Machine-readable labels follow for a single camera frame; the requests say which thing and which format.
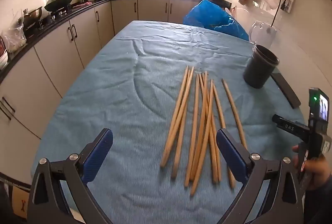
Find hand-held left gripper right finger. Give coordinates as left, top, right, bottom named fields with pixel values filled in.
left=216, top=128, right=308, bottom=224

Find black kitchen countertop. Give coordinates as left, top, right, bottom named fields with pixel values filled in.
left=0, top=0, right=231, bottom=79

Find clear glass pitcher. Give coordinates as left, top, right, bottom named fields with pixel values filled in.
left=248, top=21, right=278, bottom=50

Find cardboard box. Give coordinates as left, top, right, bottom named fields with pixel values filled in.
left=12, top=185, right=29, bottom=219

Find bunch of wooden chopsticks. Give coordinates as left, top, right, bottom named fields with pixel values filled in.
left=159, top=65, right=248, bottom=196

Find steel cooking pot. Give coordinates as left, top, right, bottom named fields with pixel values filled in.
left=18, top=6, right=43, bottom=29

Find blue tablecloth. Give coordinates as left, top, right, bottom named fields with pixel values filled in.
left=31, top=20, right=305, bottom=224

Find clear plastic bag of food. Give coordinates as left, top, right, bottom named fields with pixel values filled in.
left=1, top=24, right=28, bottom=53

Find wall socket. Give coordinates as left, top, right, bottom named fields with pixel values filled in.
left=280, top=0, right=296, bottom=14

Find black smartphone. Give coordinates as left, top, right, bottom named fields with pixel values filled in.
left=270, top=72, right=302, bottom=109

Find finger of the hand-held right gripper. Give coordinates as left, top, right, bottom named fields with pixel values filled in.
left=272, top=114, right=311, bottom=142

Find beige lower kitchen cabinets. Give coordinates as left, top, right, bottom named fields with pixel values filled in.
left=0, top=0, right=231, bottom=178

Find person's right hand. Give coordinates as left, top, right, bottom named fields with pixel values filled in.
left=292, top=145, right=332, bottom=191

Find blue plastic bag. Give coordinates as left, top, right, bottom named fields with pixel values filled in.
left=183, top=0, right=250, bottom=42

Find gas stove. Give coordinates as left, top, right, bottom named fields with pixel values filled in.
left=39, top=4, right=73, bottom=24

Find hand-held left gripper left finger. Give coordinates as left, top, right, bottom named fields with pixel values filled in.
left=27, top=128, right=115, bottom=224

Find black cylindrical cup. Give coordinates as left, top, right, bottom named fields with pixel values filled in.
left=243, top=44, right=281, bottom=89

